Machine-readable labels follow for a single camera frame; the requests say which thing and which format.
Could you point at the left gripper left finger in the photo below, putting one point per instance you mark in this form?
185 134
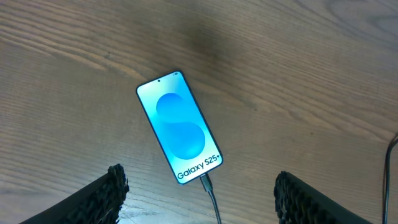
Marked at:
97 203

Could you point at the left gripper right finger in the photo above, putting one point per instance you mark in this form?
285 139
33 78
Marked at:
299 203

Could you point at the blue Galaxy smartphone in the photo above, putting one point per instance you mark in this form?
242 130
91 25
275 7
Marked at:
180 127

